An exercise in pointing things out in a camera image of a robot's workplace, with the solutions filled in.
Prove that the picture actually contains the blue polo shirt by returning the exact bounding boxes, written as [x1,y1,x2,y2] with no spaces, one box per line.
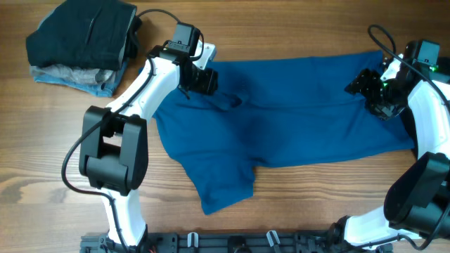
[154,51,414,214]

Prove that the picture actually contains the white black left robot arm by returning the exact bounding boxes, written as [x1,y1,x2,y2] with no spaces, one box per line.
[79,42,217,252]

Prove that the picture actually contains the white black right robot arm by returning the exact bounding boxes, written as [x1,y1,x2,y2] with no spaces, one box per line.
[325,67,449,252]

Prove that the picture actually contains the folded light blue jeans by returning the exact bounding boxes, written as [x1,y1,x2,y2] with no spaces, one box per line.
[32,60,129,97]

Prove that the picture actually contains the folded black garment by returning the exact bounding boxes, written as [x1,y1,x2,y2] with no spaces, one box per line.
[26,0,137,70]

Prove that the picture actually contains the folded grey garment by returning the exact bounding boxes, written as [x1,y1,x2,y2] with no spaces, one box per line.
[30,64,117,85]

